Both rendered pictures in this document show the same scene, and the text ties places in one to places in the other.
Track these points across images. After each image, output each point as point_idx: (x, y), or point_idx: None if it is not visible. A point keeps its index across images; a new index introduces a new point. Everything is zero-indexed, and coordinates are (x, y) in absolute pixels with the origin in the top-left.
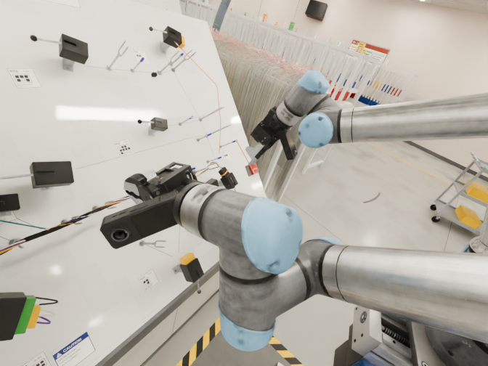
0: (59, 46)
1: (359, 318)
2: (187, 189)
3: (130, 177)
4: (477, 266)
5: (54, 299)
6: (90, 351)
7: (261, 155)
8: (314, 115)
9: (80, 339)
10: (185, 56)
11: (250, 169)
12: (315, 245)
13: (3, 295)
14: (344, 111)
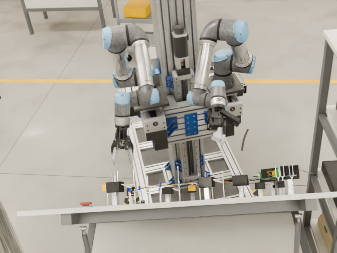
0: (213, 184)
1: (154, 127)
2: (220, 105)
3: (225, 126)
4: (205, 60)
5: (254, 176)
6: None
7: (13, 246)
8: (156, 92)
9: None
10: (118, 180)
11: (90, 204)
12: (197, 93)
13: (266, 172)
14: (149, 83)
